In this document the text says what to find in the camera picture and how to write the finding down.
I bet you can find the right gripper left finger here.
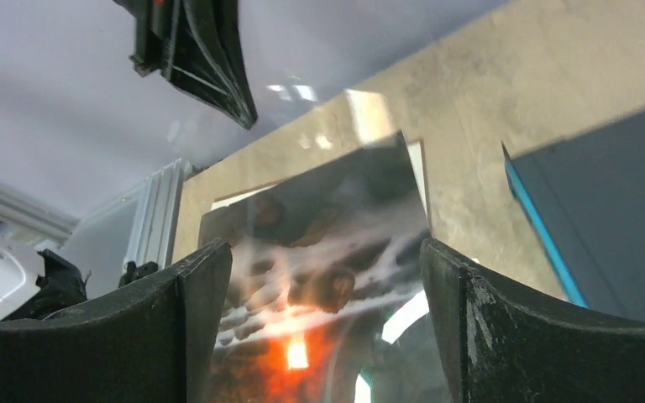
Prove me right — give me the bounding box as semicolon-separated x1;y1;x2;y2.
0;240;232;402

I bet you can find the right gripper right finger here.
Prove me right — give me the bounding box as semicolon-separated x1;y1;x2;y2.
420;238;645;402

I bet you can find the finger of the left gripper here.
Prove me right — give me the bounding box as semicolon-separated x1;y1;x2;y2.
114;0;258;129

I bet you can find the landscape photo print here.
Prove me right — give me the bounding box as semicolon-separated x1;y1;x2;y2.
197;131;452;403

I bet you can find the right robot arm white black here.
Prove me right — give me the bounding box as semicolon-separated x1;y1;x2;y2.
0;234;645;402

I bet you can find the dark network switch box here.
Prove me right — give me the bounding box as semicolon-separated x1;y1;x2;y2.
504;108;645;322

